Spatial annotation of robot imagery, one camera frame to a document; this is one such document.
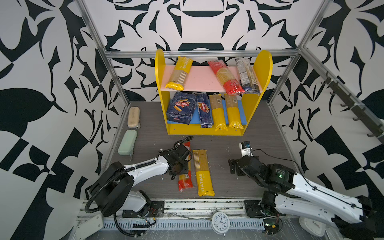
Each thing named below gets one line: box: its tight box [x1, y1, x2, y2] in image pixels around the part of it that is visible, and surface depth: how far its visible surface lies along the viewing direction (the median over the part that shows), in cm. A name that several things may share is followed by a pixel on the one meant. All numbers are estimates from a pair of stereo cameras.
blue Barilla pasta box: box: [166, 91, 197, 125], surface depth 91 cm
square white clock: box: [299, 216, 326, 237], surface depth 68 cm
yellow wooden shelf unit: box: [155, 49, 273, 136], surface depth 89 cm
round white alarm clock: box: [211, 211, 230, 236], surface depth 69 cm
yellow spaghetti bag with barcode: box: [224, 93, 244, 130], surface depth 94 cm
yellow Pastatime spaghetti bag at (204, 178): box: [192, 149, 215, 197], surface depth 86 cm
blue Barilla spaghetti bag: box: [197, 92, 213, 128], surface depth 93 cm
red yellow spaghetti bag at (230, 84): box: [208, 59, 246, 96], surface depth 74 cm
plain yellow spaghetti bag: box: [209, 94, 228, 132], surface depth 93 cm
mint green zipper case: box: [117, 129, 138, 156], surface depth 96 cm
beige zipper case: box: [127, 106, 141, 129], surface depth 107 cm
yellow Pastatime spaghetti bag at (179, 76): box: [165, 56, 194, 91], surface depth 73 cm
